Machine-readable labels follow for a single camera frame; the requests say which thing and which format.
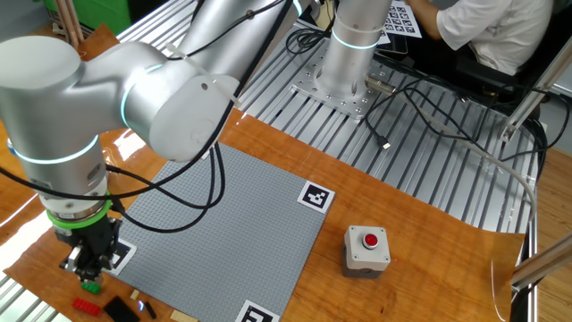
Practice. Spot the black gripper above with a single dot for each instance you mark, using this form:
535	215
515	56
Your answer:
98	237

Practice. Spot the green Lego brick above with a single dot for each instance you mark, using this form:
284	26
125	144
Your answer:
90	288

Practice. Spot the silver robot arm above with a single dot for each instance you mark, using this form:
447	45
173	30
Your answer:
49	112

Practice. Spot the person's bare forearm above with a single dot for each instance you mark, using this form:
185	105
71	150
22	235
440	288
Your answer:
424	18

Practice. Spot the red Lego brick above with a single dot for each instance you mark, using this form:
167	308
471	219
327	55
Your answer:
86	307

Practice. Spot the small tan Lego brick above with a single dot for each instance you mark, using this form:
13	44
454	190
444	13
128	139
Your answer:
134	294

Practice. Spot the black Lego plate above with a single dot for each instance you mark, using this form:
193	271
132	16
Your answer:
120	310

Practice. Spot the small black Lego brick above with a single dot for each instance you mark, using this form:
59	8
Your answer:
150	310

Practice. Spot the tan Lego plate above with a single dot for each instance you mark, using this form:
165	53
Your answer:
182	316

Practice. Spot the grey Lego baseplate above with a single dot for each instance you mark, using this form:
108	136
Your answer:
232	232

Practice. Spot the black white fiducial marker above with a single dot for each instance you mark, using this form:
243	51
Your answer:
316	197
205	155
126	258

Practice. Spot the fiducial marker with C pattern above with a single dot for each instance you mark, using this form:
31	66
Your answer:
257	314

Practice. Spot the wooden stick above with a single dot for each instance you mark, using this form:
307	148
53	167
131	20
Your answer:
76	22
64	22

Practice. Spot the green box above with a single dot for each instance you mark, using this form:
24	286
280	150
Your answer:
103	13

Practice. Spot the grey box with red button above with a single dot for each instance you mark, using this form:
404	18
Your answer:
364	255

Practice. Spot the wood grain mat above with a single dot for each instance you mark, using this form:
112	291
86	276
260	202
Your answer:
402	214

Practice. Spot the printed marker calibration sheet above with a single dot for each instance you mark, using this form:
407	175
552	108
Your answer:
402	18

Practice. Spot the black office chair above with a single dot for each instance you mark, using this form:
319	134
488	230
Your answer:
469	78

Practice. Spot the aluminium profile bar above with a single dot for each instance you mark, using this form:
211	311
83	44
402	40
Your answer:
545	264

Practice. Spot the person in white shirt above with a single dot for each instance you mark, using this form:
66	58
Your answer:
496	31

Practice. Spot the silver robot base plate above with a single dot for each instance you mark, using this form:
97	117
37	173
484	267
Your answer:
308	89

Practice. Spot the aluminium frame post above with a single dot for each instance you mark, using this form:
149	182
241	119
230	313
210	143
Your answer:
527	103

